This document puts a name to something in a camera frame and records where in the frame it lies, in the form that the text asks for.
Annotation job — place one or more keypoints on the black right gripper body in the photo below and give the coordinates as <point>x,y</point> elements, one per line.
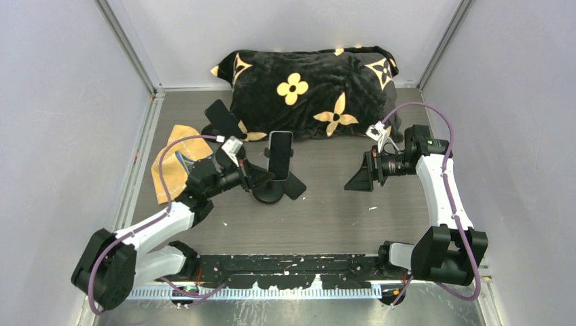
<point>373,166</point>

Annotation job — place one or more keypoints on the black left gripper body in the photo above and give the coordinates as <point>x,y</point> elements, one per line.
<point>245,172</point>

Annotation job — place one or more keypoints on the white-edged smartphone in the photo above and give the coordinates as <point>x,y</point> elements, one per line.
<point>279,154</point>

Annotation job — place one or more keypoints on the small black smartphone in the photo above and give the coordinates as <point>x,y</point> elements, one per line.
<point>293,187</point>

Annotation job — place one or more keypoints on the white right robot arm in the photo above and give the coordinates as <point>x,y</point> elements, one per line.
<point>451,249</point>

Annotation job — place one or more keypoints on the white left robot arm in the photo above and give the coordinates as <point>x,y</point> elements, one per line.
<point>114,263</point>

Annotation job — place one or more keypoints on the yellow cloth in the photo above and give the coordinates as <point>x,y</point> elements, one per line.
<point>178,162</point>

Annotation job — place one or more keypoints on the black flower-pattern pillow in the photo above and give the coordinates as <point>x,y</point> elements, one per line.
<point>315,95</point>

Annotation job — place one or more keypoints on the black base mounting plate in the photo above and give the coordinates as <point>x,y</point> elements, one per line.
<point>334,271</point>

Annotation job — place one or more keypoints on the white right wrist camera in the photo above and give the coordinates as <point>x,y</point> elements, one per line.
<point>379,133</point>

